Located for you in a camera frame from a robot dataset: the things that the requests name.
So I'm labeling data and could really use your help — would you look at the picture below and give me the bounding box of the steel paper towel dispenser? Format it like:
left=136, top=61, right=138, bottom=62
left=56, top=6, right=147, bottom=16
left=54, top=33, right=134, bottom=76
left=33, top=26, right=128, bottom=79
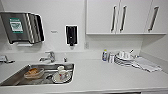
left=0, top=11, right=45, bottom=46

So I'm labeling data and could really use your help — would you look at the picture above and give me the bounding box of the white printed mug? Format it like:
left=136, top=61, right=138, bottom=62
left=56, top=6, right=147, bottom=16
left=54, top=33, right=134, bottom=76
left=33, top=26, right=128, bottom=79
left=56, top=65, right=67, bottom=81

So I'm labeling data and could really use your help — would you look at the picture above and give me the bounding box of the stack of white plates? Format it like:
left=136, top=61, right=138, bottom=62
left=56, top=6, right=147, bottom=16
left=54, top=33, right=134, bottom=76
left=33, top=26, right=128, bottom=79
left=114, top=50, right=138, bottom=67

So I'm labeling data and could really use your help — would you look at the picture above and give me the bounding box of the bowl with orange leftovers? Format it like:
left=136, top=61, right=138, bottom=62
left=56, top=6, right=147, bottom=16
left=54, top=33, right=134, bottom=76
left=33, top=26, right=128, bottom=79
left=23, top=67, right=45, bottom=80

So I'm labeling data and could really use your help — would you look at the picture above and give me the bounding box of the stainless steel sink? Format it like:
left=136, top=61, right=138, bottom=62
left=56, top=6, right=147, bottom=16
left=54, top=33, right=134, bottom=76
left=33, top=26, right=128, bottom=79
left=0, top=62, right=76, bottom=87

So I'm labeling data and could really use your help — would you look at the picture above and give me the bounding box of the small blue-label bottle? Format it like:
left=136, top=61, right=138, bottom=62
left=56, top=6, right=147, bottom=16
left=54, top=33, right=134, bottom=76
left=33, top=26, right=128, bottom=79
left=101, top=49, right=108, bottom=63

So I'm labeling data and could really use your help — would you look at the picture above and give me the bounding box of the white wall outlet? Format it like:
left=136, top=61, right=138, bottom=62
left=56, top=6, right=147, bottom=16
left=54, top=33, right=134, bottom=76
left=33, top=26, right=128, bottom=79
left=83, top=41, right=90, bottom=50

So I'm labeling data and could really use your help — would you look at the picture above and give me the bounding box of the small chrome sink knob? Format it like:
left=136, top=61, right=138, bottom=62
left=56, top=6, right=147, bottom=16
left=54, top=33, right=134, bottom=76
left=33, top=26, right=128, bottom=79
left=63, top=54, right=69, bottom=63

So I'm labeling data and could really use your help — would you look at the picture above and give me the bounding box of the grey countertop drying rack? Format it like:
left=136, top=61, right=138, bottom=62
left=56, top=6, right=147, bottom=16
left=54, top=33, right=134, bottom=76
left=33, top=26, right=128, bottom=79
left=0, top=54, right=16, bottom=64

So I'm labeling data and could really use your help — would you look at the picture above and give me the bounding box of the dark bar cabinet handle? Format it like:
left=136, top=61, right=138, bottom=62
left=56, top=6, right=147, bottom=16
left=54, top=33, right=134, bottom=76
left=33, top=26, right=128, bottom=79
left=110, top=4, right=117, bottom=33
left=147, top=5, right=160, bottom=33
left=119, top=4, right=128, bottom=33

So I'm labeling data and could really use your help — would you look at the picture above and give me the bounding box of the black wall soap dispenser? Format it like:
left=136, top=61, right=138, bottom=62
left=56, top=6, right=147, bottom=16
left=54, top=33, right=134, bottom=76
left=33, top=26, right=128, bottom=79
left=64, top=24, right=78, bottom=48

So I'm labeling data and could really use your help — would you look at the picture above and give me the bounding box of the white three-door wall cabinet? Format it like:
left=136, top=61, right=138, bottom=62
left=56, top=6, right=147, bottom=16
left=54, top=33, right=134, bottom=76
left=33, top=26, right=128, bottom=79
left=85, top=0, right=168, bottom=35

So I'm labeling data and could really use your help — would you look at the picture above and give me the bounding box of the chrome sink faucet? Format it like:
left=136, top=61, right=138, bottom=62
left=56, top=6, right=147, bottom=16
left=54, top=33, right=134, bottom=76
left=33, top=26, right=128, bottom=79
left=38, top=50, right=57, bottom=64

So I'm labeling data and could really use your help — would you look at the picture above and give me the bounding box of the white folded cloth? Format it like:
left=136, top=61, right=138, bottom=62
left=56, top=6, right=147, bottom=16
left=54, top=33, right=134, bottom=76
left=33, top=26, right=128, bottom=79
left=131, top=56, right=163, bottom=73

